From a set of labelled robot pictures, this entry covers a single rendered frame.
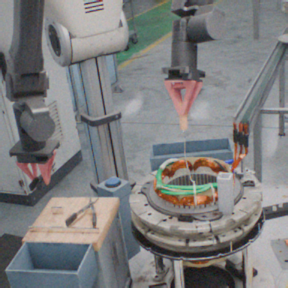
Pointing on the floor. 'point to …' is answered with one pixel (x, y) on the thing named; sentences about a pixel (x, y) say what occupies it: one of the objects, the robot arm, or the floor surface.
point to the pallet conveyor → (254, 115)
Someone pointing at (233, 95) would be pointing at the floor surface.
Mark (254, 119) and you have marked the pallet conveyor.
